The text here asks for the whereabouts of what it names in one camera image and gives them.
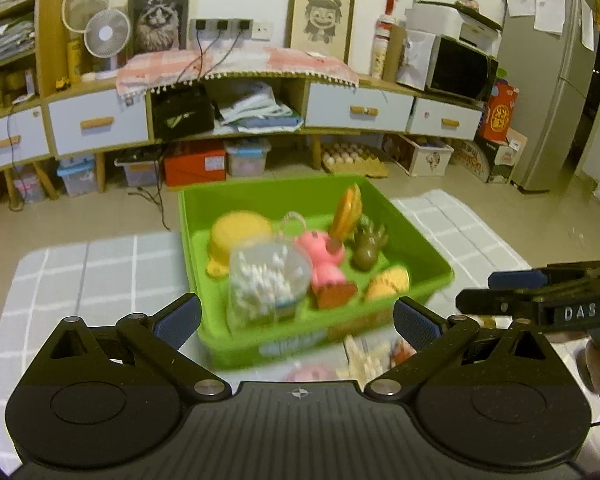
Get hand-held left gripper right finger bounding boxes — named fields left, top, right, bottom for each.
left=363, top=296, right=556, bottom=401

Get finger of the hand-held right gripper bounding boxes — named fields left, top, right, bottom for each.
left=487, top=267, right=549, bottom=290
left=455, top=287, right=548, bottom=322

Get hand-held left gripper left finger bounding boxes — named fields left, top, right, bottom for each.
left=45, top=293, right=233, bottom=401

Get green yellow corn toy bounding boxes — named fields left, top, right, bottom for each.
left=362, top=266, right=411, bottom=302

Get brown block toy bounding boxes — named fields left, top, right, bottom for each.
left=315, top=282, right=358, bottom=311

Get olive cactus toy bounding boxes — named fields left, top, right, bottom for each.
left=350, top=222, right=388, bottom=271

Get clear cotton swab container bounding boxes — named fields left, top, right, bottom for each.
left=227, top=242, right=313, bottom=333

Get green plastic box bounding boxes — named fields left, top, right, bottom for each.
left=177, top=175, right=455, bottom=370

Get yellow toy bowl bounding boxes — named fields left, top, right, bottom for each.
left=205, top=212, right=273, bottom=278

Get pink pig toy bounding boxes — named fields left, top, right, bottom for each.
left=297, top=230, right=349, bottom=297

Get orange yellow disc toy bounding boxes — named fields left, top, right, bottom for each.
left=328, top=183, right=363, bottom=241

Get small red brown trinket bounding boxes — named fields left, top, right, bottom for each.
left=392, top=338, right=417, bottom=363

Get beige starfish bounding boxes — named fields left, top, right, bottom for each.
left=342, top=335, right=397, bottom=380

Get grey checkered tablecloth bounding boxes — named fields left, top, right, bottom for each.
left=0, top=189, right=600, bottom=476

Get pink egg capsule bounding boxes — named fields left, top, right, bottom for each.
left=285, top=364, right=338, bottom=382

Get cardboard box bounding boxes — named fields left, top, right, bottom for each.
left=487, top=129, right=529, bottom=184

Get round printed tin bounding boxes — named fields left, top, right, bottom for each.
left=452, top=140, right=492, bottom=182

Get white printed storage box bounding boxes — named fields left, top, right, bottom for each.
left=396, top=135, right=454, bottom=177

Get clear black-lid storage box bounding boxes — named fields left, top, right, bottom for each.
left=115, top=152, right=161, bottom=187

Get orange red box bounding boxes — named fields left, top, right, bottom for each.
left=164, top=141, right=227, bottom=187

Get red orange carton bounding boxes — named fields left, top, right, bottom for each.
left=476, top=82, right=521, bottom=144

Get silver refrigerator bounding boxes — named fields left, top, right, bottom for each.
left=497, top=0, right=600, bottom=194

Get clear blue-lid storage box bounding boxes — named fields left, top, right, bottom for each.
left=57, top=156, right=98, bottom=197

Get clear box with pink contents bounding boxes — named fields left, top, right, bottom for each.
left=225, top=139, right=272, bottom=177

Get egg tray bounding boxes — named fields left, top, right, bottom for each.
left=321, top=141, right=389, bottom=179

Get small clear storage box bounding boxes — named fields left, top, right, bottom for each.
left=12, top=165, right=47, bottom=205

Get black bag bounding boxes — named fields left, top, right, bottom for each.
left=151, top=85, right=216, bottom=142

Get black microwave oven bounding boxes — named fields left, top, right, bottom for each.
left=425, top=35, right=499, bottom=104

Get pile of folded clothes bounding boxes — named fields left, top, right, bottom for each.
left=214, top=82, right=305, bottom=136

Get white packaging bag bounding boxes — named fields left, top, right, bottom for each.
left=396, top=30, right=436, bottom=92

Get white orange bottle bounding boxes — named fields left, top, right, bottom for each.
left=371, top=16, right=399, bottom=79

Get white printer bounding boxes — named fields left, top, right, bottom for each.
left=411, top=0, right=503, bottom=44

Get pink checkered cloth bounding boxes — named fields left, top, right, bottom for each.
left=116, top=46, right=361, bottom=98

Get small white fan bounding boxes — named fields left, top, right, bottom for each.
left=83, top=9, right=132, bottom=79

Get framed cat picture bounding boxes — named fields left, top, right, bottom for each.
left=127, top=0, right=191, bottom=57

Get wooden cabinet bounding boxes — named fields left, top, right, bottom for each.
left=0, top=0, right=486, bottom=206

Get framed girl drawing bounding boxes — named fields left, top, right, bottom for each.
left=285, top=0, right=357, bottom=66

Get large white fan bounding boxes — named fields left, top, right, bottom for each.
left=62, top=0, right=127, bottom=32

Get black power cable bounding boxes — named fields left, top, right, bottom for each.
left=136, top=185, right=174, bottom=232

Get white drawer with wooden handle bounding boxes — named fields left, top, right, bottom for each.
left=0, top=106, right=51, bottom=172
left=47, top=87, right=150, bottom=157
left=305, top=82, right=415, bottom=131
left=407, top=97, right=483, bottom=141

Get wall power sockets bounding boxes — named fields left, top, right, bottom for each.
left=190, top=17, right=274, bottom=42

